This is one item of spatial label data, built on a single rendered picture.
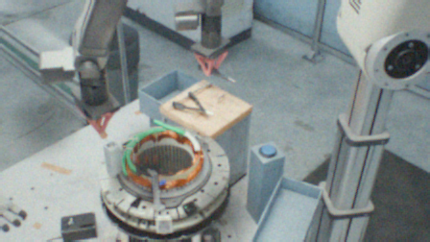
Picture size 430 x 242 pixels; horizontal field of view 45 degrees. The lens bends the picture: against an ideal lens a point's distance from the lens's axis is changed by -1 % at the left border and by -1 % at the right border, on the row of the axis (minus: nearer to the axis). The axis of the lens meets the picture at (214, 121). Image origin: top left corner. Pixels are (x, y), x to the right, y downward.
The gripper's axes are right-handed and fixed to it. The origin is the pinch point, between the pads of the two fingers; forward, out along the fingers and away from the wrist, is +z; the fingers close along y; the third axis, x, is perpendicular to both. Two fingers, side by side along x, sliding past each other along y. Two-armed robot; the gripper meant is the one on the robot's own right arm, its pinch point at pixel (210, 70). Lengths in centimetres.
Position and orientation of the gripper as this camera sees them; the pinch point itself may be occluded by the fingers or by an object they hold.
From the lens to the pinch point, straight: 151.4
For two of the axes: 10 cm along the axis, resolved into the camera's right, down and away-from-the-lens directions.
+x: 7.5, 4.4, -5.0
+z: -0.1, 7.6, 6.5
